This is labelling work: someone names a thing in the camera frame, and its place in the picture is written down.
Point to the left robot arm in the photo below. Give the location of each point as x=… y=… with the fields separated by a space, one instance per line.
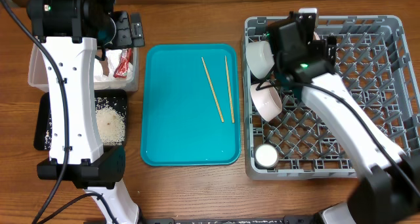
x=69 y=33

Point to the clear plastic waste bin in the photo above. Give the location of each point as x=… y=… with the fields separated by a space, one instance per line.
x=37 y=76

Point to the grey dishwasher rack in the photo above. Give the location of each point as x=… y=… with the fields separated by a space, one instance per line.
x=375 y=64

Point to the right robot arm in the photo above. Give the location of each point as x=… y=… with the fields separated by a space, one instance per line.
x=388 y=189

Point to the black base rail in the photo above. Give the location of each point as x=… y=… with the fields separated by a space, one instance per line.
x=288 y=219

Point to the large white plate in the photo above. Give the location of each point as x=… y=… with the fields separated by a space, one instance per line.
x=316 y=36

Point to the grey bowl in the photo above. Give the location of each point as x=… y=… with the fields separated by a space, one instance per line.
x=259 y=58

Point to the black food waste tray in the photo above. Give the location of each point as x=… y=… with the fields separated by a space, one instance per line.
x=115 y=99

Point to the white cup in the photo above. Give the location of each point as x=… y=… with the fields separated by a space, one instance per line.
x=266 y=156

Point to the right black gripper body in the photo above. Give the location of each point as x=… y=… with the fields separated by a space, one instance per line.
x=304 y=20

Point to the red snack wrapper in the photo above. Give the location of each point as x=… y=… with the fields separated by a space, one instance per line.
x=124 y=59

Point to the pile of white rice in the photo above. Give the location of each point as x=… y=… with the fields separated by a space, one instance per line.
x=110 y=125

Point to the small white plate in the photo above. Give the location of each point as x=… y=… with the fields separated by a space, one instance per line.
x=266 y=100

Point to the teal serving tray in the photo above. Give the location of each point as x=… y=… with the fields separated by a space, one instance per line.
x=181 y=125

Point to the wooden chopstick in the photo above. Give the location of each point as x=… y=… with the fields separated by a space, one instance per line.
x=212 y=90
x=229 y=89

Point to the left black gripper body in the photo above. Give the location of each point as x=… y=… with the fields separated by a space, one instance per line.
x=125 y=34

